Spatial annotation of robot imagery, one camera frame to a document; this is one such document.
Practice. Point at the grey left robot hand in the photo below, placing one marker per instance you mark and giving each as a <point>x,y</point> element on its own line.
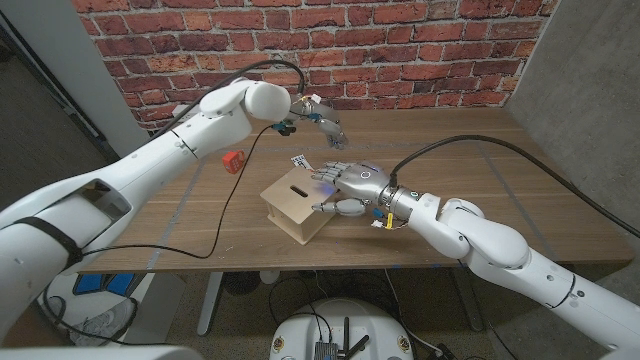
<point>322,117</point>

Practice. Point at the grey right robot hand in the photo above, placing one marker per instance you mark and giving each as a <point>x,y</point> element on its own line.
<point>362,182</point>

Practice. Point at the wooden box with slot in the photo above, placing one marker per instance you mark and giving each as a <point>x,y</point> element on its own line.
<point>295,205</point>

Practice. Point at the white robot base with antennas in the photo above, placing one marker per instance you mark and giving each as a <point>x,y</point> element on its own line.
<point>295,330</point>

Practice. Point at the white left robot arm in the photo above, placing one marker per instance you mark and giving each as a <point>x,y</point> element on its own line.
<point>150,170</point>

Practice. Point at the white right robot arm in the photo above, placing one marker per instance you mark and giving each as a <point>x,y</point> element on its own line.
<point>510,250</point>

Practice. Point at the red lock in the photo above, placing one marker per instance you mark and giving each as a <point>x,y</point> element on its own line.
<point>233,161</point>

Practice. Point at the black and white tag card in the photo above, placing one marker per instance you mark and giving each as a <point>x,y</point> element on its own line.
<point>300,161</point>

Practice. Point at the black round floor device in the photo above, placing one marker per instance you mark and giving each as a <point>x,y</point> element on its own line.
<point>241,282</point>

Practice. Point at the white table leg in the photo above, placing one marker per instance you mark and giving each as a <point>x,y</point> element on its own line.
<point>209,305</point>
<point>470,300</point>

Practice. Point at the black power adapter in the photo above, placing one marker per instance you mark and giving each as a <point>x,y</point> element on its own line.
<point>444,352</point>

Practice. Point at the grey sneaker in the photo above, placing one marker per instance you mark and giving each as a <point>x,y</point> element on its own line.
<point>102,325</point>

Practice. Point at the white robot chest shell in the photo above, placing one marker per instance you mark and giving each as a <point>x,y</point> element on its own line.
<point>100,354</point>

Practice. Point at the person's bare leg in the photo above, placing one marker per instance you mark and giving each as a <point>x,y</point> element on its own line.
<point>32,332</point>

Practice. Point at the printed brick wall backdrop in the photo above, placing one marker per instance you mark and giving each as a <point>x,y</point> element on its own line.
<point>425,50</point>

